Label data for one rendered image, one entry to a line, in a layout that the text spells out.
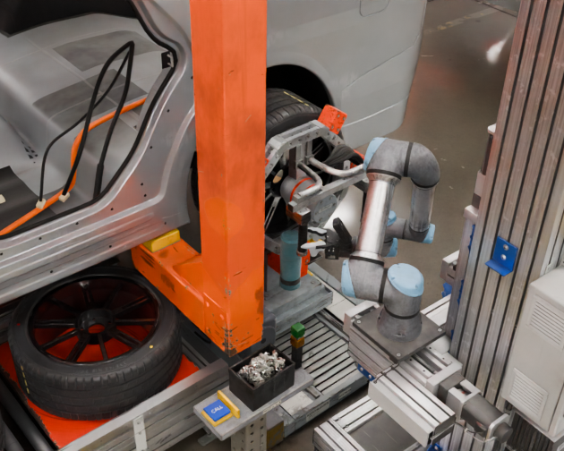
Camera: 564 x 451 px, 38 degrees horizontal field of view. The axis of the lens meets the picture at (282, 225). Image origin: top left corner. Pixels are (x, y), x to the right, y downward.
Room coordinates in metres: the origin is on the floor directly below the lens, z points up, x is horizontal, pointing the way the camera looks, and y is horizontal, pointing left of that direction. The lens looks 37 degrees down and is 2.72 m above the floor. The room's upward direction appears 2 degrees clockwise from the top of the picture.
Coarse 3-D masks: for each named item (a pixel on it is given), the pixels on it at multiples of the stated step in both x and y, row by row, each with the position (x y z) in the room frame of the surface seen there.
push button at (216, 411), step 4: (212, 404) 1.93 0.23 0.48; (216, 404) 1.94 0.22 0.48; (220, 404) 1.94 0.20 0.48; (224, 404) 1.94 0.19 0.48; (204, 408) 1.92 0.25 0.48; (208, 408) 1.92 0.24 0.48; (212, 408) 1.92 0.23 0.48; (216, 408) 1.92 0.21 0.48; (220, 408) 1.92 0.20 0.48; (224, 408) 1.92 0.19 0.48; (208, 412) 1.90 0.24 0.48; (212, 412) 1.90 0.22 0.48; (216, 412) 1.90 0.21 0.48; (220, 412) 1.90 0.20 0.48; (224, 412) 1.90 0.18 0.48; (228, 412) 1.91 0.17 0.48; (212, 416) 1.88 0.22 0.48; (216, 416) 1.88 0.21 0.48; (220, 416) 1.88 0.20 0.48; (224, 416) 1.89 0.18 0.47; (216, 420) 1.87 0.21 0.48
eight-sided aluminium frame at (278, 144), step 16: (304, 128) 2.79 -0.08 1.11; (320, 128) 2.79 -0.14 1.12; (272, 144) 2.68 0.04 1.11; (288, 144) 2.68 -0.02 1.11; (336, 144) 2.85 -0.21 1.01; (272, 160) 2.63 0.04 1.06; (336, 176) 2.92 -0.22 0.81; (336, 192) 2.90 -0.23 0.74; (336, 208) 2.87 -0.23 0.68; (320, 224) 2.81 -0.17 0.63; (272, 240) 2.69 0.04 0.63
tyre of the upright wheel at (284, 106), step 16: (272, 96) 2.93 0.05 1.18; (288, 96) 2.96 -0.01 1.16; (272, 112) 2.80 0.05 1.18; (288, 112) 2.80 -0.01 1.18; (304, 112) 2.85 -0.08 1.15; (320, 112) 2.90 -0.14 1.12; (272, 128) 2.74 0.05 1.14; (288, 128) 2.79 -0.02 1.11; (192, 176) 2.74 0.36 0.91; (192, 192) 2.74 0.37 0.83
